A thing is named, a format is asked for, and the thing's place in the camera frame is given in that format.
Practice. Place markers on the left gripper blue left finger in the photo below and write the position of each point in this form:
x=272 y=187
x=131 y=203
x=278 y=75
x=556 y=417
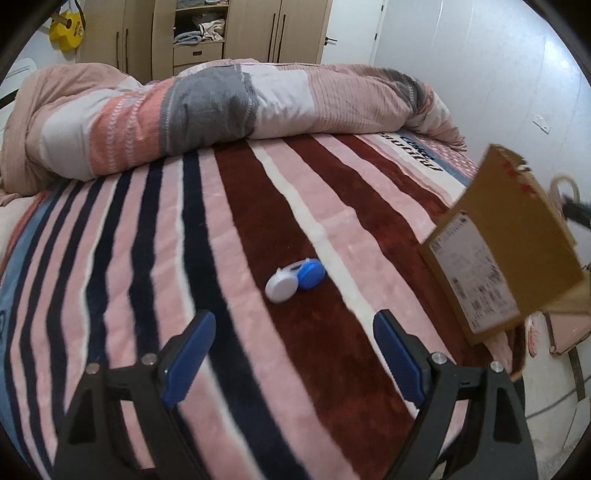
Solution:
x=183 y=355

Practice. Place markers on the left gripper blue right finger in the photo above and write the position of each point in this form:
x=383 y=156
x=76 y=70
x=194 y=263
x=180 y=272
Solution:
x=404 y=354

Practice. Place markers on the clear tape roll with dispenser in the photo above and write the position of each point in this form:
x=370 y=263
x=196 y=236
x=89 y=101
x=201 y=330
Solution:
x=563 y=188

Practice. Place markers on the brown cardboard box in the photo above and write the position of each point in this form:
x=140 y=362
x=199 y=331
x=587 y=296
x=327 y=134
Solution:
x=502 y=252

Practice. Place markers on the pink stool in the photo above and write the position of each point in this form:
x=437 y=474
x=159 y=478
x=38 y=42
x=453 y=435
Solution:
x=567 y=327

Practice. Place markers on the white blue round device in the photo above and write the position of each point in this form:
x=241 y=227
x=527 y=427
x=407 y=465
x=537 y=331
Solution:
x=301 y=275

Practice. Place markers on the striped plush blanket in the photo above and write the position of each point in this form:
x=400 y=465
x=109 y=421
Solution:
x=108 y=271

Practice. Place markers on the pink grey folded duvet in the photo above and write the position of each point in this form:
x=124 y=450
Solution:
x=88 y=120

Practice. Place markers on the white door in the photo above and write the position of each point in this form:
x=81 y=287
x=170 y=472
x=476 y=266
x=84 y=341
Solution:
x=353 y=30

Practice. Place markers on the beige wooden wardrobe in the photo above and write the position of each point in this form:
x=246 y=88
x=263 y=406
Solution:
x=155 y=39

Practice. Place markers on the white bed headboard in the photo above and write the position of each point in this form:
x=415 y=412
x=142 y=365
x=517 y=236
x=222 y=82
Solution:
x=19 y=71

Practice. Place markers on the yellow toy guitar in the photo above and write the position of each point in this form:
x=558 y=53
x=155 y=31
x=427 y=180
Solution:
x=66 y=30

